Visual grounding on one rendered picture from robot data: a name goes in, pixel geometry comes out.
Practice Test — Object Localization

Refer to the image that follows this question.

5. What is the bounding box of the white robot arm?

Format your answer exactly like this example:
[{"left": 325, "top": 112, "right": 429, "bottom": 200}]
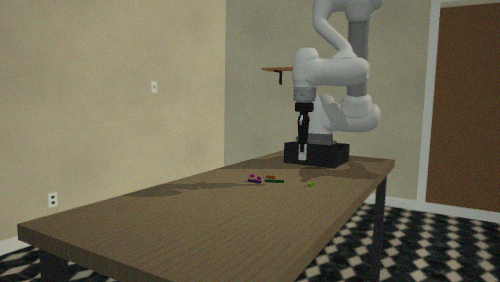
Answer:
[{"left": 292, "top": 0, "right": 384, "bottom": 145}]

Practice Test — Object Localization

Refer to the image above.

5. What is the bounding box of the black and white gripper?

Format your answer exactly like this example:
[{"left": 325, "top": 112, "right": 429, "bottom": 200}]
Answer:
[{"left": 295, "top": 103, "right": 314, "bottom": 160}]

